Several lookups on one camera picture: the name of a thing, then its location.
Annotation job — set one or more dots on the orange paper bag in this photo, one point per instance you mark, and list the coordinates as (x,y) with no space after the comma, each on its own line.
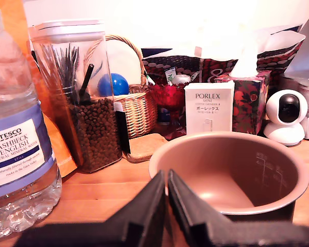
(60,154)

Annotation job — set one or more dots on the floral tissue box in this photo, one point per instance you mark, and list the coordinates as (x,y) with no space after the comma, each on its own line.
(249,103)

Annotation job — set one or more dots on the rice cooker inner pot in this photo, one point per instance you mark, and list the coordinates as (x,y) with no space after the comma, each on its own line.
(221,159)

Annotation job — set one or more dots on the white security camera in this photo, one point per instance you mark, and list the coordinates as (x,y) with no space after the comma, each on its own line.
(285,115)

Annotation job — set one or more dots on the black clip with white tag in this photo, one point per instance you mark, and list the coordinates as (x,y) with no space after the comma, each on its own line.
(122,128)

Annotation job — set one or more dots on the round cork coaster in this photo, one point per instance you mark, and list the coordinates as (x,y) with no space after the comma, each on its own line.
(146,146)

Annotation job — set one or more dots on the white Porlex box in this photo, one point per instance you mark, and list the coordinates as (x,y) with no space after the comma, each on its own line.
(208,110)

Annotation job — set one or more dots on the red glass goblet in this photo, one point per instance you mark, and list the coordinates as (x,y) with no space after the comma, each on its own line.
(170,97)

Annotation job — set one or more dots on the red dotted patterned bag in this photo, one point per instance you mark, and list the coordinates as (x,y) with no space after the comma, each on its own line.
(185,64)

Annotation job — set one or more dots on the clear canister of coffee beans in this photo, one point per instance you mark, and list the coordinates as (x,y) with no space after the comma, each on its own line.
(98,133)

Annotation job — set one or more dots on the black coffee scoop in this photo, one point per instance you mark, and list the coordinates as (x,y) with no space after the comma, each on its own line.
(86,82)

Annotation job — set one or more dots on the white tissue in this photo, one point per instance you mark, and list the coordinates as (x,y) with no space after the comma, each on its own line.
(244,59)

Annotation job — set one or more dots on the clear Tesco water bottle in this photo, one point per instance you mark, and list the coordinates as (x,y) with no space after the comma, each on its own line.
(15,103)

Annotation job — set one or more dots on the blue ball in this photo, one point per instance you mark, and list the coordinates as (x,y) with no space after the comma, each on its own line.
(117,86)

